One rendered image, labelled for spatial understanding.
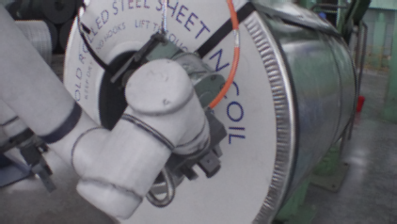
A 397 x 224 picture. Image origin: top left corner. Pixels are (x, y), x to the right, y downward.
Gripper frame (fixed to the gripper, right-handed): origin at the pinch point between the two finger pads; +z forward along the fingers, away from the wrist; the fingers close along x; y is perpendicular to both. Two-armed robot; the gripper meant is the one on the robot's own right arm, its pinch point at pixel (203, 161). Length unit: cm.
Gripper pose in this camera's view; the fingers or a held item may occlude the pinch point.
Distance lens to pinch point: 67.3
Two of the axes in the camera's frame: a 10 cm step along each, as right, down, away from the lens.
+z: 2.1, 4.5, 8.7
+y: 6.4, 6.1, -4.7
